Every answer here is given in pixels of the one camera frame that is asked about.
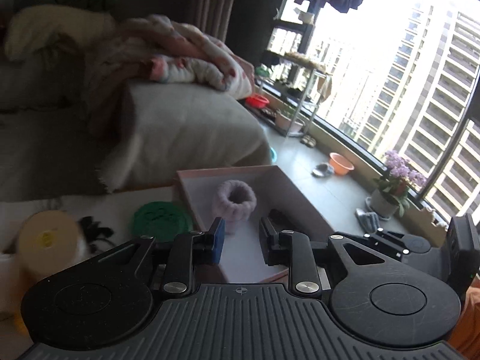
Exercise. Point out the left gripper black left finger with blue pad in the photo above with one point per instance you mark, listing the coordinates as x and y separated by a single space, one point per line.
190 250

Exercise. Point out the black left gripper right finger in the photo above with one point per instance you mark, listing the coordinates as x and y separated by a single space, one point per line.
293 250

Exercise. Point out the lavender fluffy scrunchie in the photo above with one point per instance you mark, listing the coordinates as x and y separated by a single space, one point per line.
234 201

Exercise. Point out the pink open box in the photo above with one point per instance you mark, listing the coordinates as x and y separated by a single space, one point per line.
241 259

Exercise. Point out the grey cloth on sill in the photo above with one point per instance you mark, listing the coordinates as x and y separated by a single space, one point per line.
368 221

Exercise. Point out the orange plastic basin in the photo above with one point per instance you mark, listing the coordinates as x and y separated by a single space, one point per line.
340 164

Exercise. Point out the purple flower pot plant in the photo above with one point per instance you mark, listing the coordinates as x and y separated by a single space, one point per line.
394 185

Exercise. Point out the red plastic basin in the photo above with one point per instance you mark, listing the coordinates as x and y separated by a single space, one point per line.
257 101

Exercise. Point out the grey sofa cover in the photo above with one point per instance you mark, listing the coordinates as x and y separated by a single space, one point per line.
151 131

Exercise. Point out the metal plant rack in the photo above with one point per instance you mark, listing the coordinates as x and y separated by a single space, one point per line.
300 83

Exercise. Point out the pink patterned blanket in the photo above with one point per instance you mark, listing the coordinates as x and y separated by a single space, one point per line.
158 49

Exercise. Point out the cream plush pillow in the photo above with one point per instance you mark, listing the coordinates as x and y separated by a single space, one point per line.
37 27

